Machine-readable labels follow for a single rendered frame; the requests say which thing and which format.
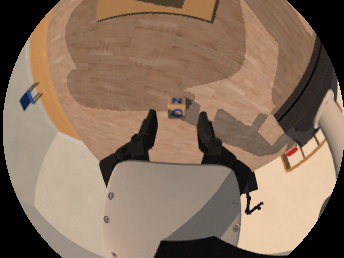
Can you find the tan wooden letter block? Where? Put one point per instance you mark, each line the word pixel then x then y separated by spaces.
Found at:
pixel 176 107

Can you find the orange flat mat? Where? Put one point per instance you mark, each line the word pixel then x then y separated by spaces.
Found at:
pixel 201 9

